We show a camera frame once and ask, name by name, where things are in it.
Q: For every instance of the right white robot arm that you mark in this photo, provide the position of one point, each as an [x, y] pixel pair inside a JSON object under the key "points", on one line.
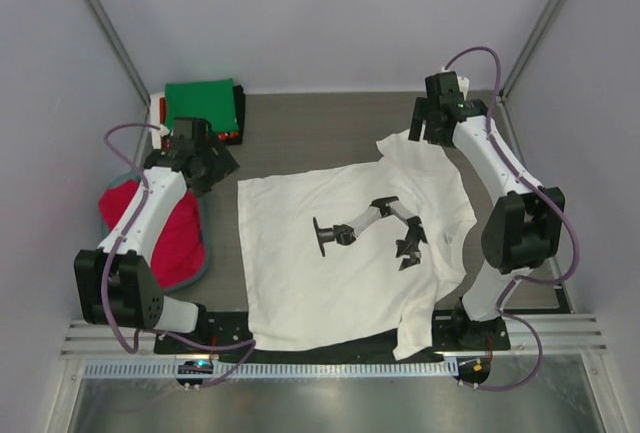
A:
{"points": [[523, 229]]}

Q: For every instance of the white printed t-shirt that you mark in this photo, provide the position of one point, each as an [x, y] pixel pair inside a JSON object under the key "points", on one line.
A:
{"points": [[303, 296]]}

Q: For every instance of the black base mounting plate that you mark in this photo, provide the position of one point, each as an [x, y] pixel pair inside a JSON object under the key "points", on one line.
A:
{"points": [[449, 333]]}

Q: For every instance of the folded red printed t-shirt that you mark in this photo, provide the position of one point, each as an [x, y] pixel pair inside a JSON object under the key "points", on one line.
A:
{"points": [[158, 114]]}

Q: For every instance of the left aluminium corner post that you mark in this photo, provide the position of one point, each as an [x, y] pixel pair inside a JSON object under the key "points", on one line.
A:
{"points": [[106, 26]]}

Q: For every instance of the slotted grey cable duct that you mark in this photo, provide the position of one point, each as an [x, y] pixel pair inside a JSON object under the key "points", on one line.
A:
{"points": [[201, 369]]}

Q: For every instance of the grey laundry basket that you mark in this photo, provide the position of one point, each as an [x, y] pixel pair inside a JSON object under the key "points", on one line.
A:
{"points": [[205, 233]]}

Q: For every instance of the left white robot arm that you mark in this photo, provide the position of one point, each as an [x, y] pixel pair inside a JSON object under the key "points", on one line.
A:
{"points": [[115, 282]]}

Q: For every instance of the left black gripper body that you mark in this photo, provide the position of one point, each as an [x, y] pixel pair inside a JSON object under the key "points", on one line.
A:
{"points": [[215, 167]]}

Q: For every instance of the folded white t-shirt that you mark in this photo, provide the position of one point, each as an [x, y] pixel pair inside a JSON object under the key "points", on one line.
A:
{"points": [[157, 117]]}

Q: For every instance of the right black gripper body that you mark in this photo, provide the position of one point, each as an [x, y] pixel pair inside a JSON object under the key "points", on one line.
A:
{"points": [[423, 111]]}

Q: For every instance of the aluminium corner post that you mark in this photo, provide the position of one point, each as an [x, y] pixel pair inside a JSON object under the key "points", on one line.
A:
{"points": [[541, 28], [106, 26]]}

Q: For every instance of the aluminium frame rail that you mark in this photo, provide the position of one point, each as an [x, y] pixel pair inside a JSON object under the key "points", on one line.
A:
{"points": [[558, 333]]}

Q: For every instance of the right aluminium corner post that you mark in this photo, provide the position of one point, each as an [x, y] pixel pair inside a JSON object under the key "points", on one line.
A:
{"points": [[541, 28]]}

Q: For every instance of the pink t-shirt in basket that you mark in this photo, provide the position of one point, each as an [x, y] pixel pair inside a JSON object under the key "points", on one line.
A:
{"points": [[180, 243]]}

